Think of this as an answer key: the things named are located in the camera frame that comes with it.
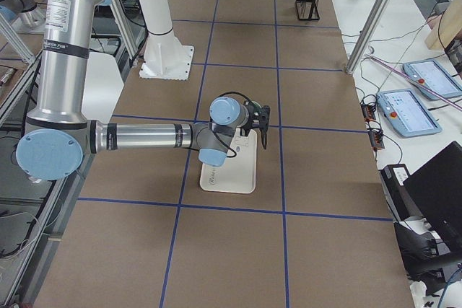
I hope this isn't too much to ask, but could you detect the far blue teach pendant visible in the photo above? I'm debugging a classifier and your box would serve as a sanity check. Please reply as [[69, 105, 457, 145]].
[[403, 59, 461, 100]]

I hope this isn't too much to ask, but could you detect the cream rabbit print tray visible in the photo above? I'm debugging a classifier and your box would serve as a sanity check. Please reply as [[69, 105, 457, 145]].
[[199, 129, 258, 194]]

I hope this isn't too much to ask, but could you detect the black wire cup rack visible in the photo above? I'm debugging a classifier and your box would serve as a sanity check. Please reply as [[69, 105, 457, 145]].
[[295, 0, 320, 21]]

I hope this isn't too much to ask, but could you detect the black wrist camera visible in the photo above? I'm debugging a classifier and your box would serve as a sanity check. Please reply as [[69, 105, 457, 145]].
[[258, 105, 271, 149]]

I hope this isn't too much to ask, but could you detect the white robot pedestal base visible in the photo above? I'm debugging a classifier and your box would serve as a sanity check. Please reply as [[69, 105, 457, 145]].
[[139, 0, 194, 80]]

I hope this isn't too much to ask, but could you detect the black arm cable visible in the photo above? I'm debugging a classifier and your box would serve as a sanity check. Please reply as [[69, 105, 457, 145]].
[[191, 91, 253, 159]]

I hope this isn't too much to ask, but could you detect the white chair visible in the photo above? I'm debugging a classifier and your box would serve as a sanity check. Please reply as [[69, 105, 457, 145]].
[[82, 52, 123, 123]]

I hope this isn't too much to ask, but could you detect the light green cup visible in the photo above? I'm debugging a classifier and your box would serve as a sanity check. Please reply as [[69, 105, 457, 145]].
[[251, 100, 261, 110]]

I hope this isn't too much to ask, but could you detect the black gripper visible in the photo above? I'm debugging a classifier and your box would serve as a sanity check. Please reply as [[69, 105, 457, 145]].
[[245, 100, 261, 130]]

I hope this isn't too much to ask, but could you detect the reacher grabber stick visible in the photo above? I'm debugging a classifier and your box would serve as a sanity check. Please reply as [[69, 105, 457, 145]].
[[367, 55, 461, 110]]

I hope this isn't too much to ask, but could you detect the aluminium frame post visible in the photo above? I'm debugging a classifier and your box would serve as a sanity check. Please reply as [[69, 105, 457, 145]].
[[345, 0, 390, 75]]

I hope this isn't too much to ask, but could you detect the black laptop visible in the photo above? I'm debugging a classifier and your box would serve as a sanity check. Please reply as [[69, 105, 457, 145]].
[[404, 141, 461, 251]]

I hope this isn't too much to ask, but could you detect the blue teach pendant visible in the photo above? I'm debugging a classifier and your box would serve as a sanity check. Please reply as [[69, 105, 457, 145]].
[[377, 89, 442, 138], [403, 59, 461, 100]]

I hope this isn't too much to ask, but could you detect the near blue teach pendant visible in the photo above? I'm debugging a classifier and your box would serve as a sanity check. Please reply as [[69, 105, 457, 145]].
[[377, 89, 442, 138]]

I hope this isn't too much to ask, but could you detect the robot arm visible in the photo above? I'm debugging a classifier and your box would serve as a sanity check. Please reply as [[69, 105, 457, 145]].
[[16, 0, 269, 180]]

